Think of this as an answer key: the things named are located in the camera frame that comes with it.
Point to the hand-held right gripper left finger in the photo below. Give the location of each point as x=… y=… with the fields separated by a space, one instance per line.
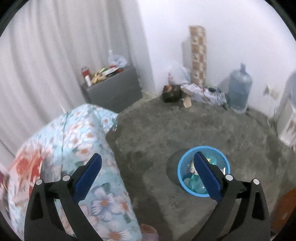
x=89 y=178

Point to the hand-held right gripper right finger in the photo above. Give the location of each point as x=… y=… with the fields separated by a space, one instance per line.
x=205 y=176

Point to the green plastic bag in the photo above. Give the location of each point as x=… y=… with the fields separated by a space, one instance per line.
x=194 y=184

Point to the blue plastic basket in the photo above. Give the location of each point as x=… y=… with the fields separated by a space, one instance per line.
x=185 y=162

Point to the floral blue blanket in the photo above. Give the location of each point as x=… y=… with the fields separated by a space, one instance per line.
x=76 y=139

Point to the clear bag with red print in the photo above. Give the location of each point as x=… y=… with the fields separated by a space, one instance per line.
x=30 y=166

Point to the brown cardboard scrap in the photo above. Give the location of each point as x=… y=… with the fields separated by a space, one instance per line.
x=186 y=102

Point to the orange object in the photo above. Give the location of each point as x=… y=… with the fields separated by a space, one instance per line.
x=284 y=210

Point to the grey cabinet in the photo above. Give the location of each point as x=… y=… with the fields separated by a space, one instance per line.
x=115 y=92

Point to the dark box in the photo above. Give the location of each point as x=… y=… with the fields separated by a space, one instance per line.
x=172 y=92

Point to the blue water jug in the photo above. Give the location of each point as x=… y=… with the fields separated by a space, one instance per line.
x=239 y=90

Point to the small white bottle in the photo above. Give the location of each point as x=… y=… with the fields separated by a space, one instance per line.
x=88 y=81

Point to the white cabinet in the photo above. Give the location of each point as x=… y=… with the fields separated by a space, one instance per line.
x=286 y=115

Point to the yellow snack packets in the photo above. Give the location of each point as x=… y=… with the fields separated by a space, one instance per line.
x=99 y=75

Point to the red thermos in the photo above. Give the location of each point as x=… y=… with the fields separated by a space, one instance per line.
x=85 y=73

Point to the white plastic bag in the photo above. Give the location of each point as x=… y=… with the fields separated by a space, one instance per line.
x=179 y=73

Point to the white curtain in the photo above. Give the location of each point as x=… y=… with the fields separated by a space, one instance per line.
x=46 y=69

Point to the bluish clear plastic bag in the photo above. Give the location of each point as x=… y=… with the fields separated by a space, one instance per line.
x=119 y=61

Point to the patterned paper roll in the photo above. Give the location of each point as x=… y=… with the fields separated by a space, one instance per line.
x=198 y=53

